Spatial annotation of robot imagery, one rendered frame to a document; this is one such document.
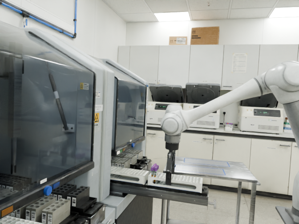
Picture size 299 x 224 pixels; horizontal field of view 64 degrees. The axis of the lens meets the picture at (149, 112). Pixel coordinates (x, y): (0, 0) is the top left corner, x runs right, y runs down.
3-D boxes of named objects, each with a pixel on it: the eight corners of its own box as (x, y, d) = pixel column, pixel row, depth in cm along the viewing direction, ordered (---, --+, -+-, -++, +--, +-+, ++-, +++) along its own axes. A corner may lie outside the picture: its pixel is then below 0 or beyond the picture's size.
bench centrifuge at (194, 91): (180, 126, 362) (183, 81, 358) (185, 123, 422) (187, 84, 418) (219, 130, 348) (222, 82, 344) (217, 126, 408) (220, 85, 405)
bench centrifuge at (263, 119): (240, 131, 341) (243, 83, 337) (236, 127, 400) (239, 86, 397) (283, 134, 326) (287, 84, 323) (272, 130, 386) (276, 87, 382)
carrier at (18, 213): (37, 208, 99) (38, 194, 99) (41, 208, 99) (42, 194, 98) (15, 221, 88) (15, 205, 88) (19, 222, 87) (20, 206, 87)
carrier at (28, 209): (46, 210, 98) (46, 195, 97) (50, 210, 97) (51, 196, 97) (24, 223, 87) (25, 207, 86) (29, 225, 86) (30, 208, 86)
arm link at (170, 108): (164, 130, 139) (161, 133, 126) (166, 103, 138) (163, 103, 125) (183, 131, 138) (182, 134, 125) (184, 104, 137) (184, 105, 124)
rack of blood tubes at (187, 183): (147, 187, 133) (147, 176, 133) (151, 181, 143) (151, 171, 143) (201, 195, 126) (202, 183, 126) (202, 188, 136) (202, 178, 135)
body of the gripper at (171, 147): (178, 144, 129) (176, 161, 129) (179, 141, 137) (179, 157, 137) (164, 142, 130) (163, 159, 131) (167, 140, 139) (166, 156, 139)
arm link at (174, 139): (182, 131, 137) (181, 142, 137) (166, 130, 139) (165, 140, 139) (179, 134, 128) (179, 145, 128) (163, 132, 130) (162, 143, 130)
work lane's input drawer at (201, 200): (88, 191, 141) (88, 176, 140) (98, 183, 154) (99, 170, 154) (216, 212, 122) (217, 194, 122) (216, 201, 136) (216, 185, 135)
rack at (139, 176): (95, 179, 141) (96, 169, 141) (103, 174, 151) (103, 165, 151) (143, 186, 134) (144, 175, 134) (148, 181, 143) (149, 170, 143)
